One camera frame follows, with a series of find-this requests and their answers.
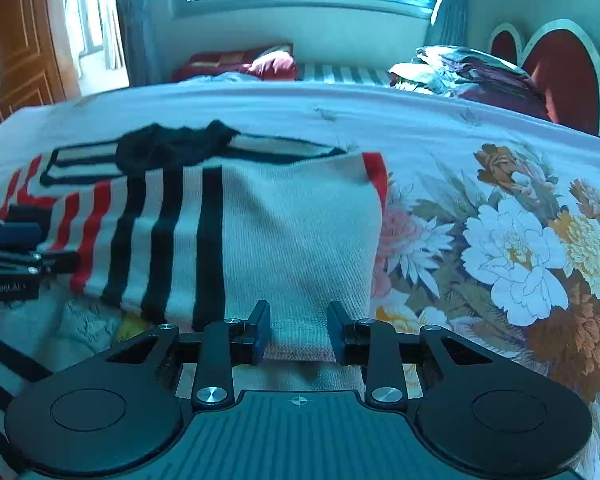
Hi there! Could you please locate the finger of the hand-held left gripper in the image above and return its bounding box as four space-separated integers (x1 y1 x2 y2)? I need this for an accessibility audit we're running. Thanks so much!
0 251 82 278
0 205 45 252

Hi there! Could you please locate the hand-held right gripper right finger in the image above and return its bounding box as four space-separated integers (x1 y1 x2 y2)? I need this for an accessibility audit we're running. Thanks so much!
327 301 497 409

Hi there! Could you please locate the heart-shaped red headboard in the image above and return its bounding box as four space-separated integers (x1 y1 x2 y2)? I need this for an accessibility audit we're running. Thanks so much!
489 19 600 142

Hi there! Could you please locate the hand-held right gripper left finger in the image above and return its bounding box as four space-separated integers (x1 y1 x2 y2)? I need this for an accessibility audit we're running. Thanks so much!
105 301 272 409

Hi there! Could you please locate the blue curtain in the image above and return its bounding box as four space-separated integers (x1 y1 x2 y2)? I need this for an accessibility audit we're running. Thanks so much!
430 0 481 53
62 0 153 86

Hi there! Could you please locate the red pillow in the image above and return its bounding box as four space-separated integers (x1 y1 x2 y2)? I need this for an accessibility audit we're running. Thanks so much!
172 42 298 82

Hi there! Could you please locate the striped mattress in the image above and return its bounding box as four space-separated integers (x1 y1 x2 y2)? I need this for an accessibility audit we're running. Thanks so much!
296 62 396 86

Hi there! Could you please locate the pile of folded quilts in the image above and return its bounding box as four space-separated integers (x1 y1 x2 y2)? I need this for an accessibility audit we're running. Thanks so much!
387 45 553 121

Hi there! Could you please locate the wooden door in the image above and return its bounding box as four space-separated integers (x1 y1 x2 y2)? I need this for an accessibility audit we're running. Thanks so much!
0 0 81 131

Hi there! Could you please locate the floral bed sheet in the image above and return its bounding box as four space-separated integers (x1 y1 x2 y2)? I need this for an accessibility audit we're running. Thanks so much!
0 81 600 480

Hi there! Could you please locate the striped knit sweater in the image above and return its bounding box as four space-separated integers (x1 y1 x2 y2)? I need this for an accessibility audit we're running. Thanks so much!
0 120 390 480

